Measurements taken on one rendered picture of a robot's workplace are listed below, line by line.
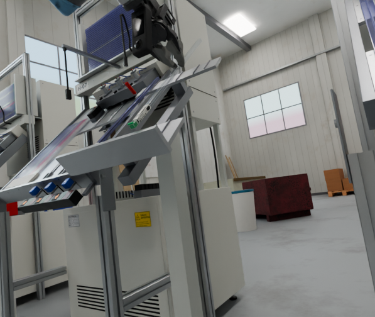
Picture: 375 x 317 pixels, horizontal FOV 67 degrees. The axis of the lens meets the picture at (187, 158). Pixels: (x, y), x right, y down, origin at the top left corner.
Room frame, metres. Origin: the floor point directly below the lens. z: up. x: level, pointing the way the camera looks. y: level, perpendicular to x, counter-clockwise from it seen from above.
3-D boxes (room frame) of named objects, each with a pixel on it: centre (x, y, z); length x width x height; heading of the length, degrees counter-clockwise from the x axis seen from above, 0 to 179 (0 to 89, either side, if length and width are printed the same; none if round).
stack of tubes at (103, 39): (1.47, 0.26, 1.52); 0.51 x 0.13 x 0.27; 55
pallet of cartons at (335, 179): (8.47, -4.54, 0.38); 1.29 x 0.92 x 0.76; 142
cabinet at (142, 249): (1.61, 0.24, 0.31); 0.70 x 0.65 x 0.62; 55
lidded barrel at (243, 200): (4.16, -0.66, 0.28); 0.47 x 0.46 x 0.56; 55
